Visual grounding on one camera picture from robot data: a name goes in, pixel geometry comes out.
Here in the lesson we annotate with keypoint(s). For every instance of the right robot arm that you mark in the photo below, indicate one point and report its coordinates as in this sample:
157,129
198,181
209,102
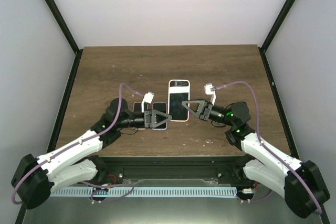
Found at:
299,183

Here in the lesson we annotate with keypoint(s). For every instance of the lavender phone case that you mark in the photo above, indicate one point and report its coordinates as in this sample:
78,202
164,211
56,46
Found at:
160,107

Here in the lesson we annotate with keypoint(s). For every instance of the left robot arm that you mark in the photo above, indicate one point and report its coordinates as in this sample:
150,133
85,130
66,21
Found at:
36,178

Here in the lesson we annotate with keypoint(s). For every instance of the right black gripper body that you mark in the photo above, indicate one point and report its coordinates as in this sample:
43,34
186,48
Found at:
205,115

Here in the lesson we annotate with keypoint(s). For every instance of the pink phone case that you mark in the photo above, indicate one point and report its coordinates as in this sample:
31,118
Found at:
179,100

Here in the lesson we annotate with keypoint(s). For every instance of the teal-edged black phone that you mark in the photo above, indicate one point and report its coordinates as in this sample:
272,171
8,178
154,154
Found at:
137,107

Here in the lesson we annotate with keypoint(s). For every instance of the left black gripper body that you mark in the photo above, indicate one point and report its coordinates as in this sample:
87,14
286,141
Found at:
148,118

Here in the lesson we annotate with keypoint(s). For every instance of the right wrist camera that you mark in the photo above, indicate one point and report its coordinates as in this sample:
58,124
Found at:
209,89

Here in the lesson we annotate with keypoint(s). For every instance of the beige phone case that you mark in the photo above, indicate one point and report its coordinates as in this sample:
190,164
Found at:
137,124

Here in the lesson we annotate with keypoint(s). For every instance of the metal sheet plate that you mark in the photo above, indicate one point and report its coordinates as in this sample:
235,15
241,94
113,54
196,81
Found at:
165,210

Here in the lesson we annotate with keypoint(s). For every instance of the light blue slotted cable duct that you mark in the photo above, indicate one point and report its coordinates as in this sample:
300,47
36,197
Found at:
213,192

